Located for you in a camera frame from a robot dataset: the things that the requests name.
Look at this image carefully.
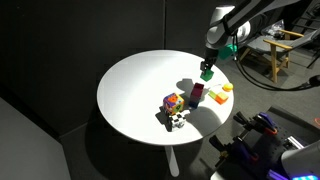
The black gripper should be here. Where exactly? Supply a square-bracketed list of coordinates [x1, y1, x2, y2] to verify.
[200, 48, 219, 71]

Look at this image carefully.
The dark green block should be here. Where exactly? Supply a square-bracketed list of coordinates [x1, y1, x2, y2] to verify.
[200, 69, 214, 81]

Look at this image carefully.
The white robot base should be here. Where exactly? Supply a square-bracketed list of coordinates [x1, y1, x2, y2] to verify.
[281, 140, 320, 180]

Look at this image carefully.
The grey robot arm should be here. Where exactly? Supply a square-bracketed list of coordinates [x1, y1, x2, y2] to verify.
[200, 0, 300, 72]

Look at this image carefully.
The pink block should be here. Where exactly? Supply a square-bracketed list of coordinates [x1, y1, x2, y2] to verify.
[190, 83, 204, 102]

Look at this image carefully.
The light green block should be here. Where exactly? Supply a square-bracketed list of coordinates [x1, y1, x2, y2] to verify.
[208, 90, 217, 99]

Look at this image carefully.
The yellow round block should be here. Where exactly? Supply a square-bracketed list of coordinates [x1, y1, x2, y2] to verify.
[222, 83, 234, 92]

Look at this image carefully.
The orange block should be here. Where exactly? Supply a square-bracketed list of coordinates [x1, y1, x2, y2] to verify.
[215, 92, 229, 105]

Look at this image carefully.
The blue block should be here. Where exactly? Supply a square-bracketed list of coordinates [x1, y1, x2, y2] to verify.
[189, 100, 199, 109]

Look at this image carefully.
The colorful patterned cube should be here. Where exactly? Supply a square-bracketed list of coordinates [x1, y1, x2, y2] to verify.
[163, 93, 184, 115]

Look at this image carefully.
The round white table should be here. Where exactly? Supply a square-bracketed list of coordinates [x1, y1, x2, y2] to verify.
[97, 50, 234, 177]

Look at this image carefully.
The black white patterned cube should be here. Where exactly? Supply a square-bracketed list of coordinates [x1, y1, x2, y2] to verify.
[168, 113, 186, 131]

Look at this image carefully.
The wooden folding chair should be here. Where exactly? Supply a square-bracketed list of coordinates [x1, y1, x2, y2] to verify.
[240, 29, 320, 83]

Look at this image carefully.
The purple clamp far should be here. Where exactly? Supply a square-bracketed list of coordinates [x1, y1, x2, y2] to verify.
[233, 112, 278, 135]

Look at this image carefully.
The purple clamp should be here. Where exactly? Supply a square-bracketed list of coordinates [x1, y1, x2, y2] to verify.
[233, 112, 278, 135]
[209, 135, 259, 167]

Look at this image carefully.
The purple clamp near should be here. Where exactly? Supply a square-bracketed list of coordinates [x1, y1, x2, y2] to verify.
[209, 135, 259, 167]

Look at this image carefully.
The green wrist camera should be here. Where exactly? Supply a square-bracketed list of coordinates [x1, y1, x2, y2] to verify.
[218, 44, 238, 60]

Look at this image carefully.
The black cable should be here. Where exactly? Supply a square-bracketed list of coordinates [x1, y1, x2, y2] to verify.
[233, 29, 320, 92]

